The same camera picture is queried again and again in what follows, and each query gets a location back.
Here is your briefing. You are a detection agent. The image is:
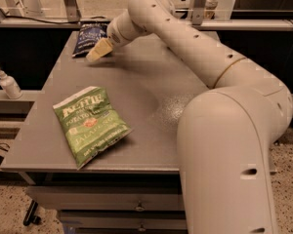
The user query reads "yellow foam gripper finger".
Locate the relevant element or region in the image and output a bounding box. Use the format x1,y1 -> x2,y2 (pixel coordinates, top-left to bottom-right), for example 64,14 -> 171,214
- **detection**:
86,38 -> 113,62

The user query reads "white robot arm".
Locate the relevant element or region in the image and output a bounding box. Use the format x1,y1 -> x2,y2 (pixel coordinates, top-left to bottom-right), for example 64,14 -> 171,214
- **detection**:
87,0 -> 293,234

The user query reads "blue chip bag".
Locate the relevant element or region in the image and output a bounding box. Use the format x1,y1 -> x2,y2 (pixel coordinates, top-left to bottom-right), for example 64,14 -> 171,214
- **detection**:
72,21 -> 108,58

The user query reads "green Kettle chip bag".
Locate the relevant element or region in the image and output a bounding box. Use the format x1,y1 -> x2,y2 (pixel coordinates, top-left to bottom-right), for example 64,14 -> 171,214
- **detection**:
53,86 -> 132,170

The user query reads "white pump dispenser bottle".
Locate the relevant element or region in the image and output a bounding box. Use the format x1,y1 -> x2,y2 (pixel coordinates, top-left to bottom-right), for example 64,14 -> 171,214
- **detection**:
0,67 -> 22,99

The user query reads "grey drawer cabinet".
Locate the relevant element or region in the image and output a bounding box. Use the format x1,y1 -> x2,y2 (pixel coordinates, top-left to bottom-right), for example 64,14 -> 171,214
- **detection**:
3,36 -> 207,234

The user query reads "upper drawer knob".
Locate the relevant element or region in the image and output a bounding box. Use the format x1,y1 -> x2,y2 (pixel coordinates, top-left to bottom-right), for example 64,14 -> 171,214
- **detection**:
135,201 -> 146,212

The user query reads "drawer knob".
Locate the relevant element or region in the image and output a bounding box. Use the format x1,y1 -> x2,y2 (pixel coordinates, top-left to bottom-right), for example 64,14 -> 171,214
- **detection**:
138,224 -> 147,232
135,201 -> 146,212

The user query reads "black caster leg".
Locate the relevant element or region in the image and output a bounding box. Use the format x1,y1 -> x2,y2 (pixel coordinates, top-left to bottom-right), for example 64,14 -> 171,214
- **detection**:
22,200 -> 41,226

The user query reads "lower drawer knob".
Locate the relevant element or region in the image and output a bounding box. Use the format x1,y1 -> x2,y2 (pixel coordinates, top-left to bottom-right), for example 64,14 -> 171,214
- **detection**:
138,224 -> 147,232

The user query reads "metal bracket left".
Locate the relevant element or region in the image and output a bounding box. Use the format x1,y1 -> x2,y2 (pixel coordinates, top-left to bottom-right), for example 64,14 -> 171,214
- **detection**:
63,0 -> 81,22

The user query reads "metal bracket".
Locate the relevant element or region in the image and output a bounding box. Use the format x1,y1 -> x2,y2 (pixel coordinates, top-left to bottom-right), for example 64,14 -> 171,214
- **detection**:
189,0 -> 206,25
63,0 -> 81,22

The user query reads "metal bracket right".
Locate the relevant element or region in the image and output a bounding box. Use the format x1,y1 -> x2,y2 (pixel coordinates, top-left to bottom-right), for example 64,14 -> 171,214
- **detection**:
189,0 -> 206,25

